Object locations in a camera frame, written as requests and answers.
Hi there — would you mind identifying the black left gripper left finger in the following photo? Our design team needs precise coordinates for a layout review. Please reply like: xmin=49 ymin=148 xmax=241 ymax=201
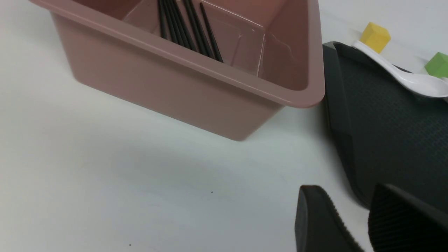
xmin=295 ymin=185 xmax=363 ymax=252

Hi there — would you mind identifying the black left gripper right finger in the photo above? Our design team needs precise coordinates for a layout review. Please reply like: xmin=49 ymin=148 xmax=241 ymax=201
xmin=368 ymin=184 xmax=448 ymax=252

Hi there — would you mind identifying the black chopstick yellow tip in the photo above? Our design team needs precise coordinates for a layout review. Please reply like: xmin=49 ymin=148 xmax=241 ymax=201
xmin=158 ymin=0 xmax=168 ymax=40
xmin=199 ymin=2 xmax=224 ymax=63
xmin=184 ymin=0 xmax=215 ymax=59
xmin=163 ymin=0 xmax=184 ymax=46
xmin=171 ymin=0 xmax=197 ymax=52

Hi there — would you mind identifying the green foam cube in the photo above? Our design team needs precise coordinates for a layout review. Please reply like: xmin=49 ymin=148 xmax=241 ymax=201
xmin=425 ymin=52 xmax=448 ymax=78

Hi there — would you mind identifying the black plastic tray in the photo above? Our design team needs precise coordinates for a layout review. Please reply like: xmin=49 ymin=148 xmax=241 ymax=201
xmin=323 ymin=42 xmax=448 ymax=212

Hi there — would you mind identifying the yellow foam cube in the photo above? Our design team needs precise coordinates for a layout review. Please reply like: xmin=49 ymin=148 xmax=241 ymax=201
xmin=360 ymin=22 xmax=391 ymax=54

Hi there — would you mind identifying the pink plastic bin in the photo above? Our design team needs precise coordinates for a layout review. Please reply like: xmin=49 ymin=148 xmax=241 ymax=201
xmin=33 ymin=0 xmax=325 ymax=141

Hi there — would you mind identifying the white ceramic soup spoon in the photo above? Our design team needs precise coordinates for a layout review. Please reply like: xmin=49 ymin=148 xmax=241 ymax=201
xmin=352 ymin=41 xmax=448 ymax=101

